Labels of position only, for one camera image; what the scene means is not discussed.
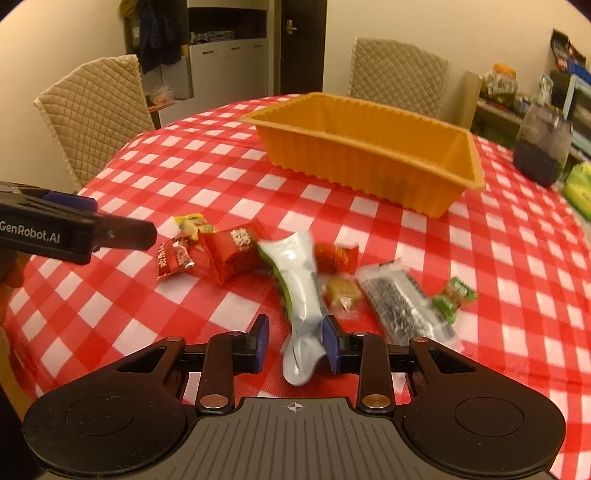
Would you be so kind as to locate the dark printed bag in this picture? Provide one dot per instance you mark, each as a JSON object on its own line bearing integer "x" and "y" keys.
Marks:
{"x": 565, "y": 48}

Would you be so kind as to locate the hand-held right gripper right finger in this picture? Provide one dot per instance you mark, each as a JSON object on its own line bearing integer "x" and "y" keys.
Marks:
{"x": 330, "y": 346}

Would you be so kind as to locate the green tissue pack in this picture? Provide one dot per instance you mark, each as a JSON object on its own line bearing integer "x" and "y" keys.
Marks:
{"x": 581, "y": 189}

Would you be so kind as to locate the clear plastic bag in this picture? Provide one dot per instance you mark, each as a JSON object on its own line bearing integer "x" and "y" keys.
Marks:
{"x": 162, "y": 95}

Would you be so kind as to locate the dark door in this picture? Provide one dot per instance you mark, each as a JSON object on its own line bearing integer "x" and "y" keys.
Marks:
{"x": 304, "y": 46}

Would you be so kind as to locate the red boxy snack packet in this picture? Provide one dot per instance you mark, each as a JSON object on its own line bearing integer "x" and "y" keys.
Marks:
{"x": 231, "y": 258}

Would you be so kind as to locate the person's left hand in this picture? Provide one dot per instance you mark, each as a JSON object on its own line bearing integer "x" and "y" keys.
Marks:
{"x": 10, "y": 281}

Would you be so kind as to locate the long silver green snack packet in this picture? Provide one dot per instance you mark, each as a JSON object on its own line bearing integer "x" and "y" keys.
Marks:
{"x": 300, "y": 286}

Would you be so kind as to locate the dark hanging clothing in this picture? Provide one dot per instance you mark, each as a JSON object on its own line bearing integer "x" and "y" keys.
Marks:
{"x": 157, "y": 32}

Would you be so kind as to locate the beige quilted chair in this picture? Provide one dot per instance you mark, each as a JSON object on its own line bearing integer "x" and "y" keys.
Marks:
{"x": 92, "y": 115}

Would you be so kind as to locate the white drawer cabinet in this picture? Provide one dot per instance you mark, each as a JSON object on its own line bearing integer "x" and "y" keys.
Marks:
{"x": 226, "y": 64}

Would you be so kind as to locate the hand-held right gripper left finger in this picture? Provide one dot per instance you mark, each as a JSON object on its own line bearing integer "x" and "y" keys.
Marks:
{"x": 261, "y": 344}

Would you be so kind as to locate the brown cake in clear wrapper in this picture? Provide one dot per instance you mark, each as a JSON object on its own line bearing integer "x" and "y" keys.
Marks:
{"x": 342, "y": 293}

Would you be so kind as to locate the quilted chair back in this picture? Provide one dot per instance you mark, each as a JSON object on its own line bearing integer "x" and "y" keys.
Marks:
{"x": 397, "y": 69}

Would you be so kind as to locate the light blue toaster oven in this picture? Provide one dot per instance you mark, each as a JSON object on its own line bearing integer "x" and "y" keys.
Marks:
{"x": 579, "y": 97}

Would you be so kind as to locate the orange plastic basket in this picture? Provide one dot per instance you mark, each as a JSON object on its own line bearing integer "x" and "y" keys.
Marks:
{"x": 369, "y": 152}

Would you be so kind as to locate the bagged snacks on shelf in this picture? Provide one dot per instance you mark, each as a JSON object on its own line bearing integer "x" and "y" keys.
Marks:
{"x": 498, "y": 83}

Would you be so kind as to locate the small yellow-green candy packet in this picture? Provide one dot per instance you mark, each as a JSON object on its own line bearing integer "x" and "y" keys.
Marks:
{"x": 194, "y": 224}

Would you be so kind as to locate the dark glass jar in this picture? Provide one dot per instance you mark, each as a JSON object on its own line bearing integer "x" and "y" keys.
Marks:
{"x": 540, "y": 152}

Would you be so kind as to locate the red white checkered tablecloth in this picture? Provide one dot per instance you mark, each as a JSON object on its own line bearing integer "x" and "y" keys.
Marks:
{"x": 138, "y": 161}

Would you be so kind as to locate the red gold candy wrapper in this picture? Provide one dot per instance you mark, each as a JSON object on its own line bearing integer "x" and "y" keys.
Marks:
{"x": 337, "y": 258}

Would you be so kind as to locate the cardboard sheet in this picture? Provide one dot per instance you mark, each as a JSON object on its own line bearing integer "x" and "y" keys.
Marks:
{"x": 468, "y": 101}

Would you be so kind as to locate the small flat red snack packet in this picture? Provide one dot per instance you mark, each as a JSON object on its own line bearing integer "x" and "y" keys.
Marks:
{"x": 173, "y": 258}

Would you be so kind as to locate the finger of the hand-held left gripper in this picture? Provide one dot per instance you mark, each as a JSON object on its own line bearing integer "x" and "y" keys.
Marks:
{"x": 131, "y": 233}
{"x": 69, "y": 202}

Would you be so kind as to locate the white grey snack packet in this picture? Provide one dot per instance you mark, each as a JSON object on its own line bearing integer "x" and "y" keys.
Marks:
{"x": 401, "y": 300}

